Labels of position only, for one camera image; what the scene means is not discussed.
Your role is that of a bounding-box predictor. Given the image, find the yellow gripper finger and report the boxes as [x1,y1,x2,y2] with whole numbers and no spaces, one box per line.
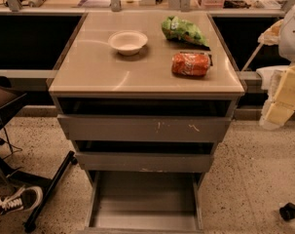
[259,100,295,130]
[274,64,295,108]

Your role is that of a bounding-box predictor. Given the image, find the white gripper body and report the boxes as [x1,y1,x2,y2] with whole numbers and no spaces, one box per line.
[258,19,283,46]

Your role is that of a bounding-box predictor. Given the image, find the red coke can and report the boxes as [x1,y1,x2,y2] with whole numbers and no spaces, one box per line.
[171,53,210,77]

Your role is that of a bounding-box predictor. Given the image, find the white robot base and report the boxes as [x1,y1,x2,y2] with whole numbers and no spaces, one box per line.
[256,65,287,90]

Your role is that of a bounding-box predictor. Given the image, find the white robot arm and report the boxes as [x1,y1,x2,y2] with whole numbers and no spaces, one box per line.
[258,4,295,130]

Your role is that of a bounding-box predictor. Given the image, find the grey drawer cabinet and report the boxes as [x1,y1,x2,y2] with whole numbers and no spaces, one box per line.
[48,11,246,234]

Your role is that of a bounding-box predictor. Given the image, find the grey middle drawer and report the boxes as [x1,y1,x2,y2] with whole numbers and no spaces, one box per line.
[76,152,213,173]

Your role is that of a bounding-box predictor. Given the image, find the grey top drawer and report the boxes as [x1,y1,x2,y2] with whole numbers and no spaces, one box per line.
[57,114,231,142]

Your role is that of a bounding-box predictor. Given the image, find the white stick with black tip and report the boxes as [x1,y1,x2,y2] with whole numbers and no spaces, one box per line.
[241,43,263,71]

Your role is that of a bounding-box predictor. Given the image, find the dark snack bar wrapper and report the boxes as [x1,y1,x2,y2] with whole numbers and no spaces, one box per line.
[179,51,213,65]

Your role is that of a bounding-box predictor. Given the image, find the green chip bag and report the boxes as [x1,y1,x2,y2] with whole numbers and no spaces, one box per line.
[162,16,208,47]

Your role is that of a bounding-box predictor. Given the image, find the black caster wheel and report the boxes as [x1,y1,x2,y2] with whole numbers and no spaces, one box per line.
[279,203,295,221]

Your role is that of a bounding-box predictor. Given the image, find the white paper bowl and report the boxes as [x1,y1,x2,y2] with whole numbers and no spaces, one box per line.
[108,30,148,56]

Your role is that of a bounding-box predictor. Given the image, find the black and white sneaker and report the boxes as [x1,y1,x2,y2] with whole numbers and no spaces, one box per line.
[0,186,43,215]

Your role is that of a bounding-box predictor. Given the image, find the black chair frame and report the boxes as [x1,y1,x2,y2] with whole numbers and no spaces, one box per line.
[0,75,79,234]

